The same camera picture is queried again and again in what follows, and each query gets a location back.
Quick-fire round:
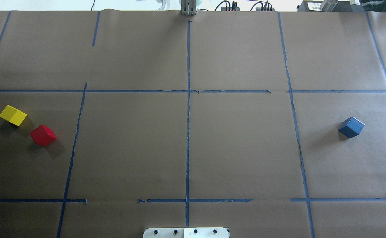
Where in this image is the red wooden block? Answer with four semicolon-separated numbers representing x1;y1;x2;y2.
29;125;57;147

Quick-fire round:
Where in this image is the blue wooden block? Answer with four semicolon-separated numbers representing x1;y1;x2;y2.
338;116;365;139

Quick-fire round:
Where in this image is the yellow wooden block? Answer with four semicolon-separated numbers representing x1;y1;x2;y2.
0;105;28;126

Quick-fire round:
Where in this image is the black power box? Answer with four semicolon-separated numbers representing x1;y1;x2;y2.
297;0;365;12

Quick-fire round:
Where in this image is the aluminium frame post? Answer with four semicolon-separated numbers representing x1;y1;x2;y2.
180;0;197;16

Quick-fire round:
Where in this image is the white camera pole base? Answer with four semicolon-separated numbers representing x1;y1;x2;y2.
143;227;230;238

